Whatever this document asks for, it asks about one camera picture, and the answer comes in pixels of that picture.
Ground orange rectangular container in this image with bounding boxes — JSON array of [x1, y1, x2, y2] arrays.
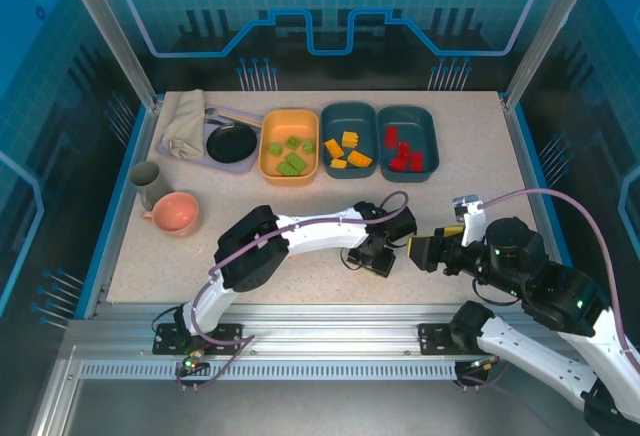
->
[[258, 108, 321, 187]]

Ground teal rectangular container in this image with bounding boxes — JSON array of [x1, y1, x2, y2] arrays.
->
[[320, 101, 379, 180], [376, 105, 440, 184]]

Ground small board with green light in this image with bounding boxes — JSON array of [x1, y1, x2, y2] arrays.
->
[[467, 355, 501, 375], [182, 350, 210, 376]]

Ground slotted aluminium strip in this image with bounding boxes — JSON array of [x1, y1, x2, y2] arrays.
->
[[78, 361, 459, 381]]

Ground lavender tray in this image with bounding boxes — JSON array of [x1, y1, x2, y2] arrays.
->
[[158, 104, 265, 175]]

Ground black round plate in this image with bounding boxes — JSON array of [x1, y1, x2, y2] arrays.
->
[[206, 123, 259, 164]]

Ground pink mug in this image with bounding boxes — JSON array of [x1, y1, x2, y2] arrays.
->
[[141, 192, 201, 237]]

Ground beige folded cloth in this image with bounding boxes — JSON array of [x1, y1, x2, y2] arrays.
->
[[162, 88, 207, 161]]

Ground grey cup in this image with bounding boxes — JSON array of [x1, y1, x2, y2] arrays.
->
[[130, 161, 176, 210]]

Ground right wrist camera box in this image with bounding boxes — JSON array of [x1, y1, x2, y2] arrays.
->
[[452, 194, 485, 247]]

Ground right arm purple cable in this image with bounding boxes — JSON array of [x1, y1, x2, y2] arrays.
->
[[458, 187, 640, 392]]

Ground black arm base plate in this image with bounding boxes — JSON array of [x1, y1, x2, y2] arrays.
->
[[417, 323, 510, 356], [152, 323, 245, 356]]

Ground aluminium mounting rail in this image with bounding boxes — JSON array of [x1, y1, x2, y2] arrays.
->
[[64, 303, 601, 363]]

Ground aluminium table side rail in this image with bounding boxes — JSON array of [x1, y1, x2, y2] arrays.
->
[[84, 98, 164, 320], [499, 93, 574, 318]]

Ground aluminium frame post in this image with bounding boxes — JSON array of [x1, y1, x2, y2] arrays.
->
[[503, 0, 597, 110], [55, 0, 162, 110]]

